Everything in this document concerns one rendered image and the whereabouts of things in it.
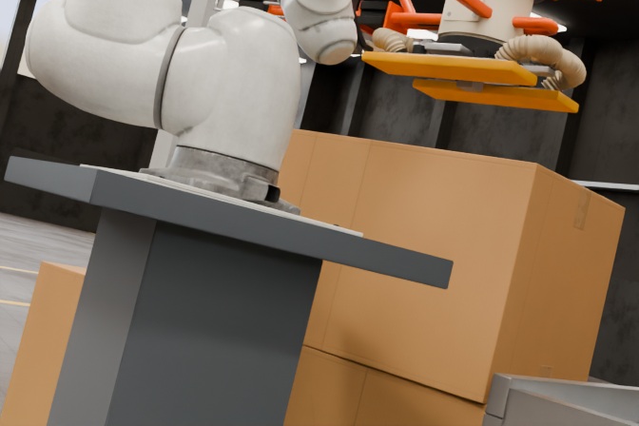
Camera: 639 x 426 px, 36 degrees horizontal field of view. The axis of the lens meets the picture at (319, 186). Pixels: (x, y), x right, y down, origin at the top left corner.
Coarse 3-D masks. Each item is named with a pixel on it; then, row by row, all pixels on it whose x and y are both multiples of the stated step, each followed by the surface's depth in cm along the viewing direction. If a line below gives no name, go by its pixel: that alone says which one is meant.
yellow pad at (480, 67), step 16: (416, 48) 189; (480, 48) 180; (384, 64) 191; (400, 64) 187; (416, 64) 184; (432, 64) 182; (448, 64) 179; (464, 64) 177; (480, 64) 175; (496, 64) 173; (512, 64) 171; (464, 80) 188; (480, 80) 184; (496, 80) 181; (512, 80) 178; (528, 80) 176
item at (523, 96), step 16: (416, 80) 206; (432, 80) 204; (448, 80) 204; (432, 96) 212; (448, 96) 208; (464, 96) 204; (480, 96) 199; (496, 96) 196; (512, 96) 192; (528, 96) 190; (544, 96) 187; (560, 96) 186
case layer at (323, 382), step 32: (64, 288) 222; (32, 320) 227; (64, 320) 220; (32, 352) 224; (64, 352) 218; (320, 352) 177; (32, 384) 222; (320, 384) 176; (352, 384) 172; (384, 384) 168; (416, 384) 164; (32, 416) 220; (288, 416) 179; (320, 416) 174; (352, 416) 171; (384, 416) 167; (416, 416) 163; (448, 416) 160; (480, 416) 157
